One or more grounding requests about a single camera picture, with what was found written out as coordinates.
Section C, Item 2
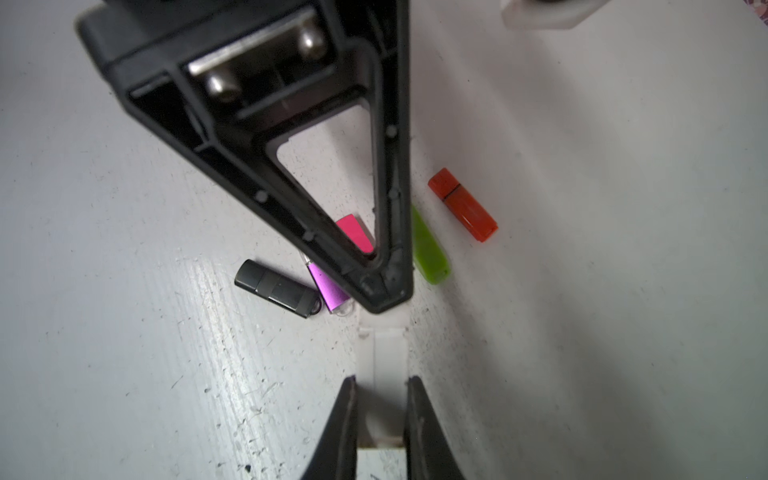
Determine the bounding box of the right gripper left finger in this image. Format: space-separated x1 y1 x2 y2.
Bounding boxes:
300 376 359 480

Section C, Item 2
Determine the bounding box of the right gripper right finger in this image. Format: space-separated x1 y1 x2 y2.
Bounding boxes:
404 376 465 480

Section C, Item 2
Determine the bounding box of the red usb drive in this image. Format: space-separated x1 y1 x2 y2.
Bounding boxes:
428 168 498 242

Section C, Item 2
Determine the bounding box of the clear white usb drive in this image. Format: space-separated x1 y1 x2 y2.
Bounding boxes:
355 303 411 449

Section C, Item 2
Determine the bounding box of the green usb drive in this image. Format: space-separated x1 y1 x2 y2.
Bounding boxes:
411 206 451 285

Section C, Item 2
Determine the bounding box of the pink usb drive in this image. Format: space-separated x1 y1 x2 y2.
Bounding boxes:
336 214 375 255

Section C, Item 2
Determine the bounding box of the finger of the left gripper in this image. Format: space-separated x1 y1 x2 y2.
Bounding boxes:
74 1 413 314

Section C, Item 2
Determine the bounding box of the purple usb drive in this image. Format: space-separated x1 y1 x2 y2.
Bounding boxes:
301 253 355 317

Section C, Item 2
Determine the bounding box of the black usb drive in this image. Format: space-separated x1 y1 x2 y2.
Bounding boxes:
234 260 323 318

